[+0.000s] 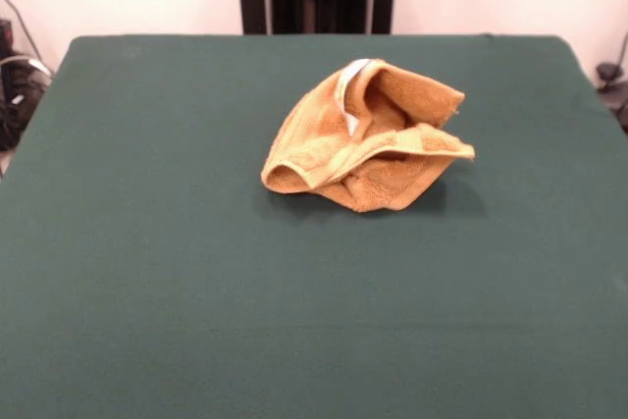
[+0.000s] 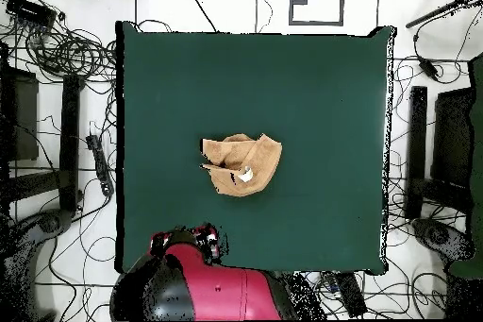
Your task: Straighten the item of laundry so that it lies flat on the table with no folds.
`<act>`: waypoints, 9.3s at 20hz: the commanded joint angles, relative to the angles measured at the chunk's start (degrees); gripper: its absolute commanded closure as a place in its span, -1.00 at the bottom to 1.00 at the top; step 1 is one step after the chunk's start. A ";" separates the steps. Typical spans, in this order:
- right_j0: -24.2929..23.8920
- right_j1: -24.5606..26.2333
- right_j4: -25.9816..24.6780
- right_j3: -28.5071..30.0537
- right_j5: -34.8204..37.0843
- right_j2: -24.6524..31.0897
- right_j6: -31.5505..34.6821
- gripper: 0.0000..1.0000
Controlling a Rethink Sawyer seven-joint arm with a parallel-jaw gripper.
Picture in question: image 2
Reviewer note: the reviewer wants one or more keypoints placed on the tan terry towel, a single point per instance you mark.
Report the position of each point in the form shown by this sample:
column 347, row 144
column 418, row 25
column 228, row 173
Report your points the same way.
column 256, row 159

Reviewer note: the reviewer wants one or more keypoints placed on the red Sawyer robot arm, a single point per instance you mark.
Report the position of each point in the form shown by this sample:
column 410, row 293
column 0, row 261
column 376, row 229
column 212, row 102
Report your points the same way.
column 222, row 291

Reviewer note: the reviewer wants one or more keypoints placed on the dark flat panel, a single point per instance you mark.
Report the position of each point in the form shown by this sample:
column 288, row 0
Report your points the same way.
column 453, row 137
column 22, row 118

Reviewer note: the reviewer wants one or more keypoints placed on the black power strip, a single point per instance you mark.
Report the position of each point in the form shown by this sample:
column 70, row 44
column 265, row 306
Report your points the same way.
column 351, row 295
column 100, row 163

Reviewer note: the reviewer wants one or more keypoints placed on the black swivel chair base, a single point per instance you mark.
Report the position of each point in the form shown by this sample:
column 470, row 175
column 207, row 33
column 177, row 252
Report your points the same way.
column 51, row 222
column 437, row 235

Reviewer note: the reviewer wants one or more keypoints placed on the dark green table cloth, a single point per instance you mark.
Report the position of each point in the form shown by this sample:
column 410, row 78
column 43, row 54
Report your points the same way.
column 245, row 84

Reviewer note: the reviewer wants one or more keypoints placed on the black stand leg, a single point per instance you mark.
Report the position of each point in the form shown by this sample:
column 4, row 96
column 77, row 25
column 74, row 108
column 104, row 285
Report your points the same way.
column 69, row 140
column 417, row 140

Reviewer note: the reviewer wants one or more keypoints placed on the black power adapter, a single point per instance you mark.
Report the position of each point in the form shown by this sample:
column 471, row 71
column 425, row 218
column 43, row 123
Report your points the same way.
column 428, row 68

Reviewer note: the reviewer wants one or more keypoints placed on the black tripod pole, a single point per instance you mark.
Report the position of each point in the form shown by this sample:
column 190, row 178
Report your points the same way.
column 434, row 14

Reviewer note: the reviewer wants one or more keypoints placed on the grey rectangular floor frame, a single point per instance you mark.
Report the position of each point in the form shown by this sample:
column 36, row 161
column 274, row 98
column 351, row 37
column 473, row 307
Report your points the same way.
column 291, row 12

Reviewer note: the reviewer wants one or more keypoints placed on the black network switch box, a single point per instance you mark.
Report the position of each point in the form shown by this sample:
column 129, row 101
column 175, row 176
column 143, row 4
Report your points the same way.
column 30, row 10

